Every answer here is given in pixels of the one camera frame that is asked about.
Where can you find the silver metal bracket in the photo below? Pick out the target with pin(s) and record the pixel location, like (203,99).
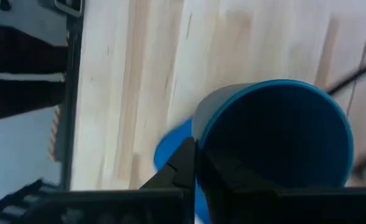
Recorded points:
(69,11)

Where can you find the black bar with white stripe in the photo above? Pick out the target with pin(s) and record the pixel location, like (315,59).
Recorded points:
(21,49)

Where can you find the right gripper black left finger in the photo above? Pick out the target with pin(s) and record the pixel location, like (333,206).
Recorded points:
(180,171)

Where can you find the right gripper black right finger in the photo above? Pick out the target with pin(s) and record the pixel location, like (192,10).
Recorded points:
(223,174)

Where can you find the black aluminium rig frame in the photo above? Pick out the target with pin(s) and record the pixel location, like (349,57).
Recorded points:
(72,93)

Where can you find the blue plastic cup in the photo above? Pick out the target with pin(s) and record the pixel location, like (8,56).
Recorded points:
(264,130)

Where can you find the wooden shelf with black frame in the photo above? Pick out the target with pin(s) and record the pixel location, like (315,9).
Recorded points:
(351,78)

